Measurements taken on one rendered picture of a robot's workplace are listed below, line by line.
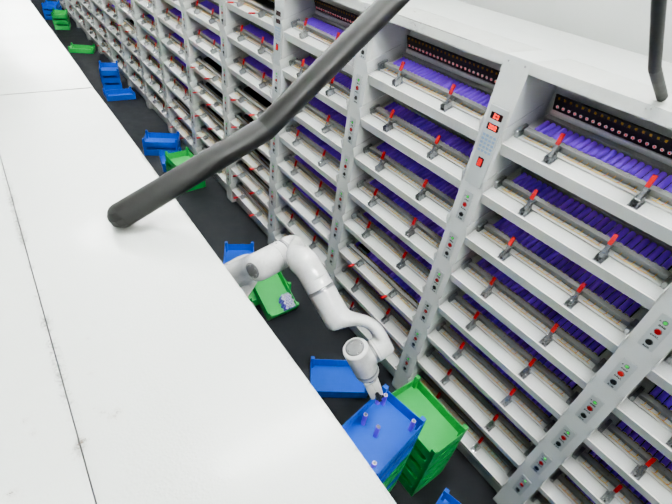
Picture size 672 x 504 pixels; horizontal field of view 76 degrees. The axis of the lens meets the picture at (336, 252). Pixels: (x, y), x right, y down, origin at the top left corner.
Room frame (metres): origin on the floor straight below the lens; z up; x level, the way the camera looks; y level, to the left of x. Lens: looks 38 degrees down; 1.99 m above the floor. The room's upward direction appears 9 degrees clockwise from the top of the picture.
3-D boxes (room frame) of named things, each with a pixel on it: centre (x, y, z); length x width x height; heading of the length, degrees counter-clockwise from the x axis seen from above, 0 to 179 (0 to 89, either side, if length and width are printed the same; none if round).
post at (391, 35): (1.99, -0.06, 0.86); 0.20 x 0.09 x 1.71; 131
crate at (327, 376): (1.40, -0.12, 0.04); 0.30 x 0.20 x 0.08; 99
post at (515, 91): (1.47, -0.52, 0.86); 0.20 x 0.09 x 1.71; 131
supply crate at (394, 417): (0.85, -0.26, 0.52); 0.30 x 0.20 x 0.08; 141
